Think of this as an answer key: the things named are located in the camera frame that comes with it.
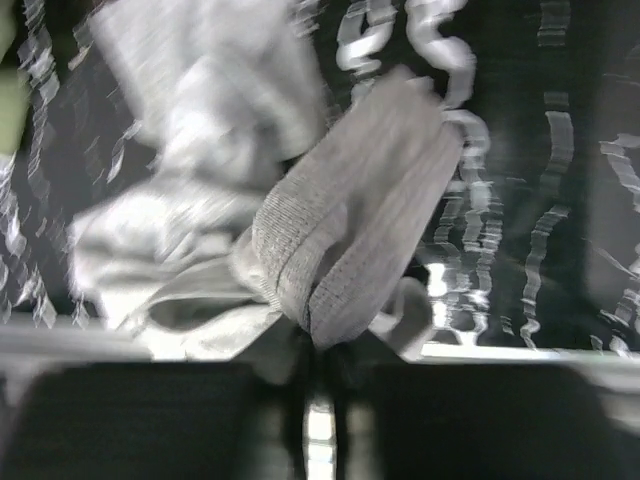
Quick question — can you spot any grey tank top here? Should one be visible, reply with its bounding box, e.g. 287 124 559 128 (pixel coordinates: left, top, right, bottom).
71 1 462 360

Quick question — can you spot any olive green tank top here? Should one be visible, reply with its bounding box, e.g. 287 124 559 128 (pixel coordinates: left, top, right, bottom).
1 1 30 156

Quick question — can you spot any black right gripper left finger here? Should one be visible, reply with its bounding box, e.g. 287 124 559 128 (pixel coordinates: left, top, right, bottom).
1 329 310 479

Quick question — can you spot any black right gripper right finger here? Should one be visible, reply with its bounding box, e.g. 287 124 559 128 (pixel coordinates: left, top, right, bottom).
329 333 639 479

